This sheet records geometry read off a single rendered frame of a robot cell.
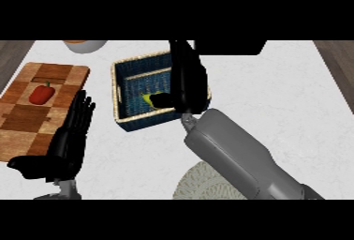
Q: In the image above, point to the black appliance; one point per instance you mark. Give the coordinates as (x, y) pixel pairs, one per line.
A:
(231, 47)

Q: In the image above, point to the checkered wooden cutting board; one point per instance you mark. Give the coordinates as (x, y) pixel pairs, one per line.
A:
(33, 106)

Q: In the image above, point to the yellow-green pear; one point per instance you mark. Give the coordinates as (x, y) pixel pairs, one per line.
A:
(148, 97)

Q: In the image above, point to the round beige woven placemat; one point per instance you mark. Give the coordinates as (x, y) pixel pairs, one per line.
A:
(203, 184)

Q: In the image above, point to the white bowl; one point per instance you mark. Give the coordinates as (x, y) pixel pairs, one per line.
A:
(83, 46)

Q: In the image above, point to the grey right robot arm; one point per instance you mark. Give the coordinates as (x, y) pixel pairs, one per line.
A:
(239, 156)

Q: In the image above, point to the red bell pepper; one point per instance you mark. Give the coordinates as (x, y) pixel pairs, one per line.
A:
(42, 93)

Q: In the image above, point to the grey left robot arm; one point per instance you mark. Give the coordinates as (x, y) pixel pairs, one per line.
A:
(62, 191)

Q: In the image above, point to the blue wicker basket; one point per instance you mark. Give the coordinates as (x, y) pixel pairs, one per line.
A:
(133, 90)

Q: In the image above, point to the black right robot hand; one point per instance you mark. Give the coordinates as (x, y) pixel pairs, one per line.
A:
(186, 78)

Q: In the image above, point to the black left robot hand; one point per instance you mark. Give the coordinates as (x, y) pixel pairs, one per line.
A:
(70, 140)

